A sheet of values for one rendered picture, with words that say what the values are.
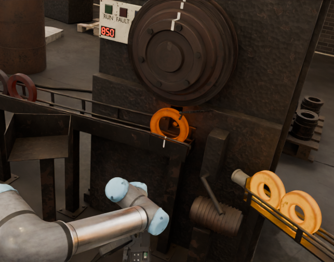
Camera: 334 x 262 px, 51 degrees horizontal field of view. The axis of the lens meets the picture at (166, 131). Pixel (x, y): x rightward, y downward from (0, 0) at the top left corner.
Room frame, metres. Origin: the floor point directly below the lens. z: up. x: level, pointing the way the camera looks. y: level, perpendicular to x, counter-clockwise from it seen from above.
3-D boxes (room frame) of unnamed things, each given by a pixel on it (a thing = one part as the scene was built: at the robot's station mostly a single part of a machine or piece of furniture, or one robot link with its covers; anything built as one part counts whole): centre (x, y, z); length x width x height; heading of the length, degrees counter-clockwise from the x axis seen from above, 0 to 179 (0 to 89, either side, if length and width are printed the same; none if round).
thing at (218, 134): (1.38, -0.23, 0.68); 0.11 x 0.08 x 0.24; 159
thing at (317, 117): (3.21, -0.89, 0.22); 1.20 x 0.81 x 0.44; 67
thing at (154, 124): (1.45, -0.01, 0.75); 0.18 x 0.03 x 0.18; 70
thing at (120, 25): (1.67, 0.27, 1.15); 0.26 x 0.02 x 0.18; 69
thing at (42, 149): (1.37, 0.57, 0.36); 0.26 x 0.20 x 0.72; 104
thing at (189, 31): (1.35, 0.03, 1.12); 0.28 x 0.06 x 0.28; 69
